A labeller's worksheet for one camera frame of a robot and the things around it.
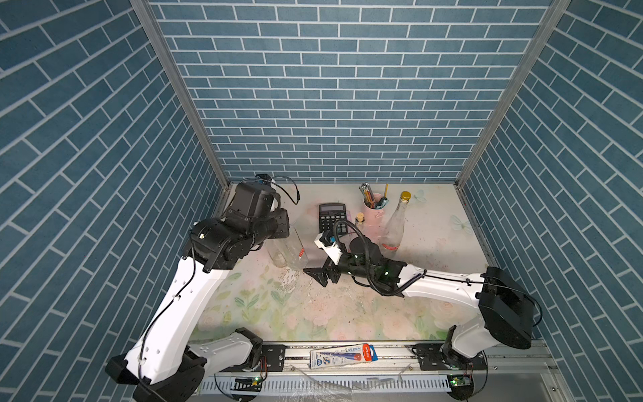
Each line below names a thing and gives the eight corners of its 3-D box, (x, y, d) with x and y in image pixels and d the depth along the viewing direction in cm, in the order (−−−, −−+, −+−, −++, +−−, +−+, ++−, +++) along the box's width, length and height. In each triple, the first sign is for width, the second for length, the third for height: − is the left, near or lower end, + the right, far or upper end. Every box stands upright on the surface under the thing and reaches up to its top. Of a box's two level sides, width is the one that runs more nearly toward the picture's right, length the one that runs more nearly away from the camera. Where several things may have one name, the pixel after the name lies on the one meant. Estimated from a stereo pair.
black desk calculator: (318, 233, 104) (317, 228, 102) (319, 207, 114) (319, 202, 111) (346, 233, 104) (347, 228, 102) (345, 207, 114) (346, 203, 111)
